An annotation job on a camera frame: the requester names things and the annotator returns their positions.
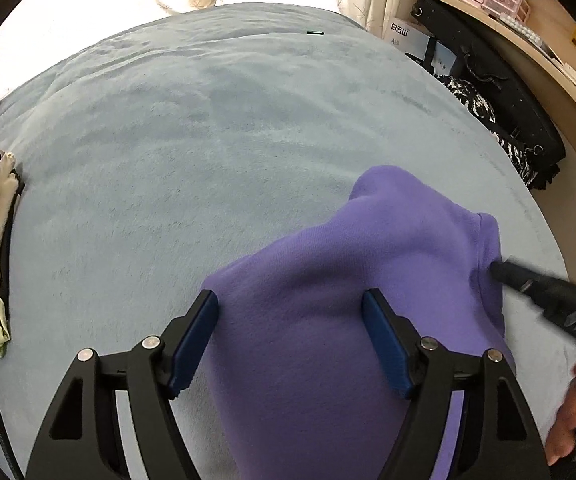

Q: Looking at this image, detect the grey-blue fleece blanket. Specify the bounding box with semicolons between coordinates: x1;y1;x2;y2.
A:
0;2;576;480

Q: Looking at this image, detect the black and white patterned cloth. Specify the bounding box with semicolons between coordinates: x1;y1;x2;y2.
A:
438;75;539;191

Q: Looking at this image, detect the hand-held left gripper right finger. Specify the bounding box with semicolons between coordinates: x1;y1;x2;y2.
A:
361;289;554;480

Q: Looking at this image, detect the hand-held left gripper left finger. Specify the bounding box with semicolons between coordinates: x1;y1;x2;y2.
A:
25;289;219;480

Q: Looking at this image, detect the wooden shelf unit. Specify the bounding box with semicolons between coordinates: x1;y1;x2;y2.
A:
413;0;576;211

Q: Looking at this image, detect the purple zip hoodie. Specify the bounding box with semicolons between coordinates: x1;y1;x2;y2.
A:
202;165;516;480

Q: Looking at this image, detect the long black case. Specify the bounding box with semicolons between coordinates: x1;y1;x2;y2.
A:
410;0;566;183

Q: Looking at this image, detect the person's right hand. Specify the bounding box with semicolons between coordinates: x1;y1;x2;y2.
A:
545;357;576;466

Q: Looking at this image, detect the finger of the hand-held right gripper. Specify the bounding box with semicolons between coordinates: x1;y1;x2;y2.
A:
490;257;551;308

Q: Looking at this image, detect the stack of papers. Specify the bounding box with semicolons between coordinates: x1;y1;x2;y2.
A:
498;12;576;111

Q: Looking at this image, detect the white cardboard box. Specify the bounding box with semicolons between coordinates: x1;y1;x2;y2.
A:
380;17;459;78

